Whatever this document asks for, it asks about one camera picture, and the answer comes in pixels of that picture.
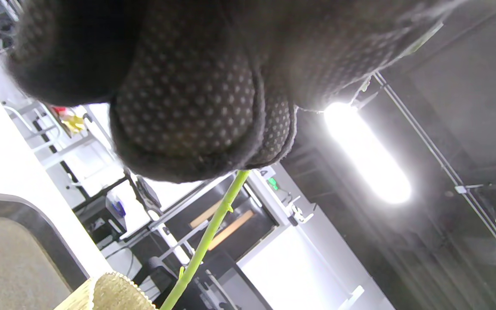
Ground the person's left hand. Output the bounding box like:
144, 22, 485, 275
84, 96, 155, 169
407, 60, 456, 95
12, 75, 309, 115
7, 0, 468, 183

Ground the red and yellow figure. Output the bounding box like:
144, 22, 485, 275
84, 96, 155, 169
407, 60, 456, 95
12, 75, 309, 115
54, 107, 86, 133

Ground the long ceiling light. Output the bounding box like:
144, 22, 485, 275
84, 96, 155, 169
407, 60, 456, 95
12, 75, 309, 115
324, 102, 412, 205

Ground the black office chair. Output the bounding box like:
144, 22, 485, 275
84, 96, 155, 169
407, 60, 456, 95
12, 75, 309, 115
147, 252, 274, 310

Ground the gold ribbed flower pot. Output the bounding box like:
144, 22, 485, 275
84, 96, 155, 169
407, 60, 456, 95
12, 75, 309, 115
54, 271, 158, 310

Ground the dark brown plastic tray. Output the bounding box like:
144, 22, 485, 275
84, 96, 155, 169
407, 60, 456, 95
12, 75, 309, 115
0, 190, 90, 310

